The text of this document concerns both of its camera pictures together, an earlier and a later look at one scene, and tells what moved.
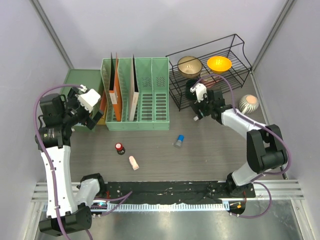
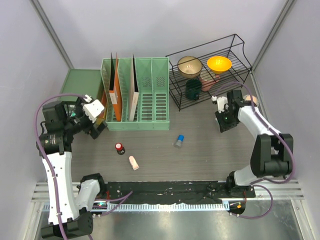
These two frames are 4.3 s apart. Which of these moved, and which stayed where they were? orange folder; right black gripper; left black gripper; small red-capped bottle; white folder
Moved: right black gripper; left black gripper
Stayed: white folder; small red-capped bottle; orange folder
